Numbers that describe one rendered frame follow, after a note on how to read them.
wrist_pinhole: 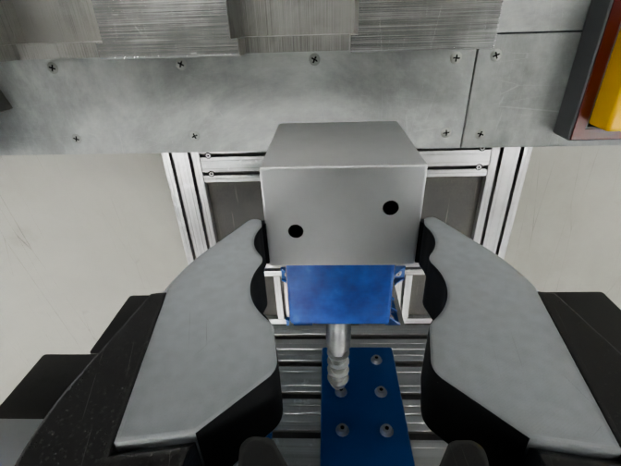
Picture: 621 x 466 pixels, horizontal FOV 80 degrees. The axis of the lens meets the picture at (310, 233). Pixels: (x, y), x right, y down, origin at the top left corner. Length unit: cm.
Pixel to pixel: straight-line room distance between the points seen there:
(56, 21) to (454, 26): 18
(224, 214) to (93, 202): 53
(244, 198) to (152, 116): 68
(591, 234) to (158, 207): 139
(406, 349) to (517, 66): 35
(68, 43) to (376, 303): 18
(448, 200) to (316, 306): 85
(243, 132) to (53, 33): 12
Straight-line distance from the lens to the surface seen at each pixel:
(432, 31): 18
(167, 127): 29
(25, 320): 188
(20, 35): 25
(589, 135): 30
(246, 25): 20
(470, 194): 100
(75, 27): 24
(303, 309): 16
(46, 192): 146
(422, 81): 27
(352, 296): 15
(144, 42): 19
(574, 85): 30
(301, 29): 20
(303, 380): 47
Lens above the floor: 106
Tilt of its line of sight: 60 degrees down
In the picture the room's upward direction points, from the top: 176 degrees counter-clockwise
